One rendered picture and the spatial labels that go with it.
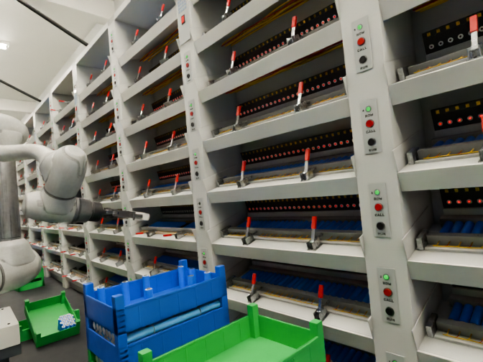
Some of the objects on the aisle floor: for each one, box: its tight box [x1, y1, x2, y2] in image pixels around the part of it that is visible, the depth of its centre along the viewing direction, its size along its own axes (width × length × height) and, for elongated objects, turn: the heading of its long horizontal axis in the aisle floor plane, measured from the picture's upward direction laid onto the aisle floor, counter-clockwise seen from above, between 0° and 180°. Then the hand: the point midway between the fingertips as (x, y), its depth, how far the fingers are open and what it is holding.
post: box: [108, 14, 166, 282], centre depth 185 cm, size 20×9×171 cm
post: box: [339, 0, 443, 362], centre depth 82 cm, size 20×9×171 cm
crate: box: [24, 290, 81, 348], centre depth 176 cm, size 30×20×8 cm
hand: (139, 216), depth 136 cm, fingers open, 3 cm apart
